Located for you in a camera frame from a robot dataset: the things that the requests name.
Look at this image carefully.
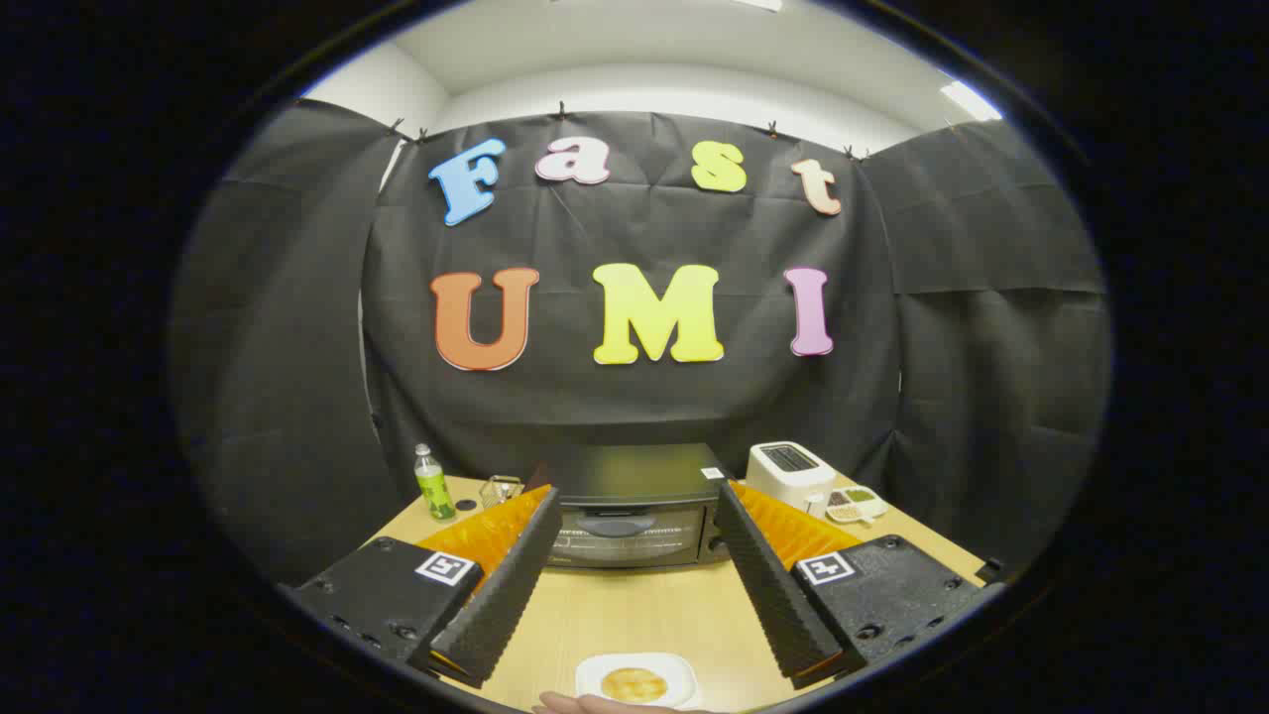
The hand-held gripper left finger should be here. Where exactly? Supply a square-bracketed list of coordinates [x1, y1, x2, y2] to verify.
[288, 484, 564, 690]

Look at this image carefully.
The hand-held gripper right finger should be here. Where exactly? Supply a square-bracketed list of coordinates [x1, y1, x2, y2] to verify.
[714, 480, 1004, 691]

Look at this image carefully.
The white plate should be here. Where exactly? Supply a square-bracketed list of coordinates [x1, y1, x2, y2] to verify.
[575, 652, 701, 710]

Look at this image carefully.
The round bread bun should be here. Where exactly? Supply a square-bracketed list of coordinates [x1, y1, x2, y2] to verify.
[601, 667, 669, 704]

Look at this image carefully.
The black toaster oven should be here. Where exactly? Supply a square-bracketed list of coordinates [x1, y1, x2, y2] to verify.
[530, 443, 737, 570]

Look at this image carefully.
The white pop-up toaster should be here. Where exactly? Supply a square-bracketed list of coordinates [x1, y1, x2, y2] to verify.
[746, 441, 839, 517]

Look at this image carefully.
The white divided snack dish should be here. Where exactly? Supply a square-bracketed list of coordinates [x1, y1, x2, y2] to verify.
[825, 485, 889, 525]

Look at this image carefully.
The green label drink bottle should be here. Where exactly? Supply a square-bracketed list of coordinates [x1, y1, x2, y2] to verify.
[414, 443, 458, 523]

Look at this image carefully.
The small ceiling light panel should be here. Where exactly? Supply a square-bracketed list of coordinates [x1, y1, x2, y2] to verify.
[940, 79, 1004, 123]

